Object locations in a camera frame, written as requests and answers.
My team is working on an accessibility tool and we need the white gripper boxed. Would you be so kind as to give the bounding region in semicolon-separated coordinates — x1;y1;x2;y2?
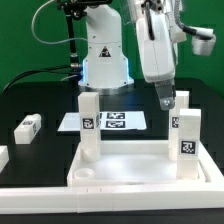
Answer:
135;6;216;110

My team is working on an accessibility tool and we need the white desk top tray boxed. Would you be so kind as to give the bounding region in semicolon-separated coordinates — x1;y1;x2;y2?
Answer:
67;140;224;187

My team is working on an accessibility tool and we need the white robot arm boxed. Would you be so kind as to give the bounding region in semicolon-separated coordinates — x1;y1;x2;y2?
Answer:
83;0;216;110

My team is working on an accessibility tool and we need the fiducial marker sheet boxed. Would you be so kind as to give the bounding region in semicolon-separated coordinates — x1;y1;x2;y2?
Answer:
58;111;147;132

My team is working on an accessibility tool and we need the white block at left edge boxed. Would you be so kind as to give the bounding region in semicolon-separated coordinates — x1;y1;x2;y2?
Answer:
0;146;9;173

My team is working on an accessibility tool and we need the black cable bundle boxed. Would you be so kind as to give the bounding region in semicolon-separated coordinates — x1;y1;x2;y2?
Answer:
1;65;83;93

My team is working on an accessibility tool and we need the black camera pole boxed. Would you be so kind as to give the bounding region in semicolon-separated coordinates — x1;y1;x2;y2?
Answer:
56;0;113;67

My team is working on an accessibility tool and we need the grey cable loop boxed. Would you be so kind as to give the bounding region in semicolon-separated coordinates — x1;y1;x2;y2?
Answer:
31;0;89;46

